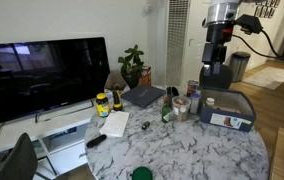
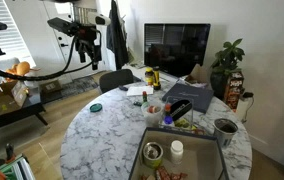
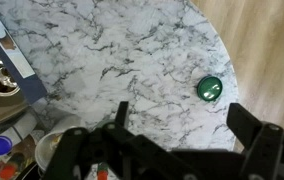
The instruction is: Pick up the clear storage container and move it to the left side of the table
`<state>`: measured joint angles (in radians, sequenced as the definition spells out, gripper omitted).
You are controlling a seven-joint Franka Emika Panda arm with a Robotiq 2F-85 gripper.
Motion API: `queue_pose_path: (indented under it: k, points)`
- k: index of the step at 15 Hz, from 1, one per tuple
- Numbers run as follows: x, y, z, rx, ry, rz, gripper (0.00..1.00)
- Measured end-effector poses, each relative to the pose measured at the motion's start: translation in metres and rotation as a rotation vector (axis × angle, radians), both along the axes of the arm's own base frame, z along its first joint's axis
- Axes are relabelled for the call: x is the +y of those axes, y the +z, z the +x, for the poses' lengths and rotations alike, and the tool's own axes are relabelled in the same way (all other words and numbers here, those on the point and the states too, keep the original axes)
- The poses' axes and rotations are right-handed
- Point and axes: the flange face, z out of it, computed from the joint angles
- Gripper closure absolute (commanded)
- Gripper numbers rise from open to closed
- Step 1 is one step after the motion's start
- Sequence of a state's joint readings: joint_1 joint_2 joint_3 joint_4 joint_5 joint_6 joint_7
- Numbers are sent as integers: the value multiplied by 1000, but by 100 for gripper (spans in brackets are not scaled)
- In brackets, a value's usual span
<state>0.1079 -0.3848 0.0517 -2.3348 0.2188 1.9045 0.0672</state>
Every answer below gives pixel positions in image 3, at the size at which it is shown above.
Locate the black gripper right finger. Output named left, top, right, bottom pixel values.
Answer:
left=226, top=102, right=284, bottom=158

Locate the clear round plastic tub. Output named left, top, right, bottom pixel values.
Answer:
left=34, top=130, right=67, bottom=173

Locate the blue cardboard shoe box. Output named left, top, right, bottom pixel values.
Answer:
left=0, top=11, right=49, bottom=105

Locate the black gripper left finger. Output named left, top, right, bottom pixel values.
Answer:
left=103, top=100, right=140, bottom=144

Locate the clear storage container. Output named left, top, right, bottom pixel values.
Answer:
left=0, top=109, right=86, bottom=180

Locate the orange red round lid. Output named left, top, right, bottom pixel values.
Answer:
left=0, top=164, right=18, bottom=180

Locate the round green lid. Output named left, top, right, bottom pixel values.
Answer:
left=196, top=75, right=224, bottom=102

